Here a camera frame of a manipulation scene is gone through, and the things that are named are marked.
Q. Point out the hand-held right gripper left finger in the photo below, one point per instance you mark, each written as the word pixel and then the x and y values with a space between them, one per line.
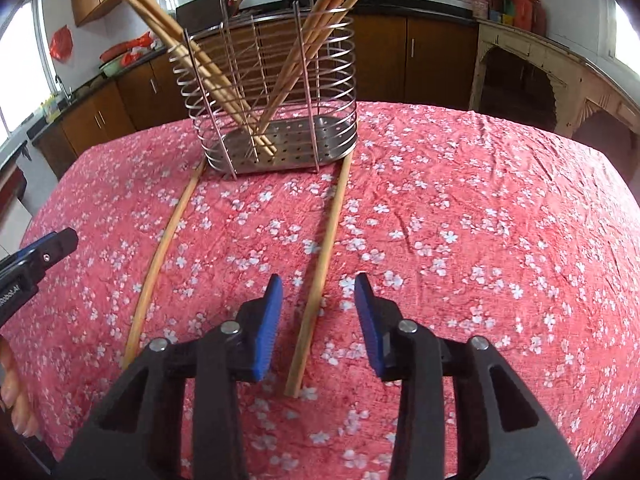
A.
pixel 267 330

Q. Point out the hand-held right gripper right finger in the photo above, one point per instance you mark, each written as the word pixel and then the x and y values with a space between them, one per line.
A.
pixel 370 330

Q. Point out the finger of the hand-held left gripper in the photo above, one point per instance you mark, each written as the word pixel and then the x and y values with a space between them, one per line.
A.
pixel 50 246

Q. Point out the wooden chopstick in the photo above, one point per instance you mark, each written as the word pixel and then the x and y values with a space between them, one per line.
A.
pixel 354 10
pixel 323 10
pixel 156 10
pixel 344 10
pixel 325 260
pixel 333 10
pixel 148 10
pixel 140 10
pixel 160 255
pixel 164 10

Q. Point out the person's left hand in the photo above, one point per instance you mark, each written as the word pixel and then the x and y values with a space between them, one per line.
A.
pixel 17 400

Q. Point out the pink floral tablecloth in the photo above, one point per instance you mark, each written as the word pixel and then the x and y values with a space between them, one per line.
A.
pixel 475 260

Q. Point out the yellow bottle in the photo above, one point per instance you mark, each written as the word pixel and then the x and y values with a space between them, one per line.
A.
pixel 51 109

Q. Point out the kitchen faucet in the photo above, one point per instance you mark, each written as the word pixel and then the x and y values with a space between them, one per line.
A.
pixel 62 87

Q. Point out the window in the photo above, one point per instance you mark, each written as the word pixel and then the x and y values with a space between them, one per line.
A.
pixel 627 30
pixel 22 70

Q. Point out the green basin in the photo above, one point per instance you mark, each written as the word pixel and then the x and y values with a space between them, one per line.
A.
pixel 111 67

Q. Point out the orange plastic bag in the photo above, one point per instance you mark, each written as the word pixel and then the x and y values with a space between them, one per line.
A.
pixel 132 47

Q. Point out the brown lower kitchen cabinets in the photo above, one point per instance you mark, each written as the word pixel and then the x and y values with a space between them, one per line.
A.
pixel 430 60

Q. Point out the dark cutting board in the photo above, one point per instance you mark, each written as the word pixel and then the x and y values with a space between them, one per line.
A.
pixel 200 11

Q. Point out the black kitchen countertop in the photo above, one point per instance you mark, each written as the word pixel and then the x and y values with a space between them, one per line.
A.
pixel 425 10

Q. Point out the beige wooden side table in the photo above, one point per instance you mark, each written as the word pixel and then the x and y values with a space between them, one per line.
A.
pixel 575 75

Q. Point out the colourful containers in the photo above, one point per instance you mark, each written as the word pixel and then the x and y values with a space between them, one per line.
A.
pixel 520 12

